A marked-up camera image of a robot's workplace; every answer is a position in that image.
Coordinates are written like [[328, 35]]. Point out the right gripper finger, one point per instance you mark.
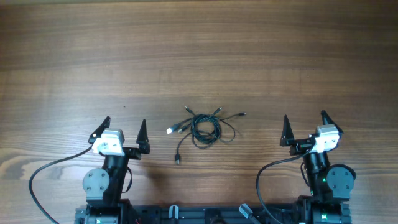
[[287, 136], [327, 120]]

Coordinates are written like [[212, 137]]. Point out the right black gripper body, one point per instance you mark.
[[300, 147]]

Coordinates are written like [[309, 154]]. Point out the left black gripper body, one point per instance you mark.
[[131, 153]]

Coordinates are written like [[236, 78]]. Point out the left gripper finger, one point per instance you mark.
[[142, 139], [99, 130]]

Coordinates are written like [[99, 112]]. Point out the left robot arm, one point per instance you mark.
[[104, 186]]

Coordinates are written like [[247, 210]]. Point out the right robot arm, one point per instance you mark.
[[330, 185]]

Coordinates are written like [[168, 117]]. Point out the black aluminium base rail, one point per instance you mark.
[[281, 213]]

